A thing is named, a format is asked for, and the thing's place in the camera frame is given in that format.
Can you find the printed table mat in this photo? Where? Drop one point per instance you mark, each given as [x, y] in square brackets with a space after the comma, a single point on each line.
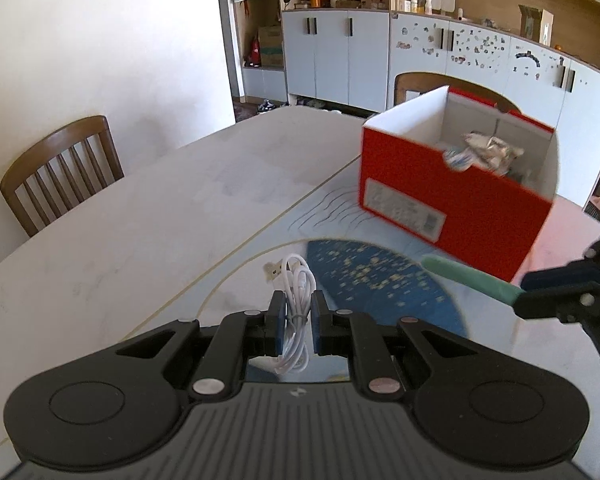
[240, 280]

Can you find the red bottle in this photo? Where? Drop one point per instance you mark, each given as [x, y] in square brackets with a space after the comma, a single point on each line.
[253, 54]

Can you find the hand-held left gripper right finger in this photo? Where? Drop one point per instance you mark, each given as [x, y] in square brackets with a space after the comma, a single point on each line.
[317, 327]

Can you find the white wooden wall cabinet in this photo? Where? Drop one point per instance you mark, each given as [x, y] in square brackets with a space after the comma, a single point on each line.
[330, 60]

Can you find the white sausage packet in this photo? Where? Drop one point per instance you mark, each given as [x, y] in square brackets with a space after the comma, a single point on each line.
[457, 158]

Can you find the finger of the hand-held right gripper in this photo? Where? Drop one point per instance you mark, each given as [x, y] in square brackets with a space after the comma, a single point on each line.
[560, 277]
[550, 302]

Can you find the open cardboard box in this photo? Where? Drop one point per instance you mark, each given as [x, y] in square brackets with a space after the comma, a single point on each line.
[535, 24]

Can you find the mint green pen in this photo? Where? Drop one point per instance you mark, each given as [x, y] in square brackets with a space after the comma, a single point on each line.
[470, 277]

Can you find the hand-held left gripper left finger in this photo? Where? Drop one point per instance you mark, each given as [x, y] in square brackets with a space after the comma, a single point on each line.
[279, 327]

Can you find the white marble desktop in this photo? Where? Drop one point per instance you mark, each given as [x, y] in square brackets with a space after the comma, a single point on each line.
[155, 220]

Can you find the silver foil wrapper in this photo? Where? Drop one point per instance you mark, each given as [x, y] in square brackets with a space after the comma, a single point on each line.
[490, 150]

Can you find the brown cardboard carton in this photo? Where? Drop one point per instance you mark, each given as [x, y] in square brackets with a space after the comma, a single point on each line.
[271, 46]

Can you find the brown wooden chair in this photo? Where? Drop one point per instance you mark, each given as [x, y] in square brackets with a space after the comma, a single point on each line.
[60, 170]
[415, 82]

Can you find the pair of shoes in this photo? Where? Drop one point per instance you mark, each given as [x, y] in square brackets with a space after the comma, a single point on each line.
[266, 106]

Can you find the red cardboard box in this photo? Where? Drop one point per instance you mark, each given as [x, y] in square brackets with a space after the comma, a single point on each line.
[480, 210]

